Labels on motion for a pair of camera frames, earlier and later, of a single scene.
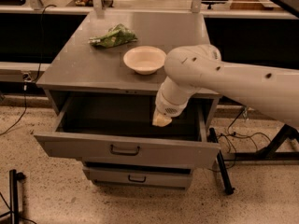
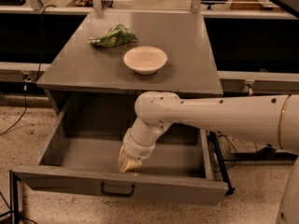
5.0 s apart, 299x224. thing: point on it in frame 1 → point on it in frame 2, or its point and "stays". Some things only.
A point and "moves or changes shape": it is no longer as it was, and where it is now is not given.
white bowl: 145,60 stays
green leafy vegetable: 118,35 stays
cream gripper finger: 160,120 → 125,163
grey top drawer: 119,129 moves or changes shape
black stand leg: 212,138 stays
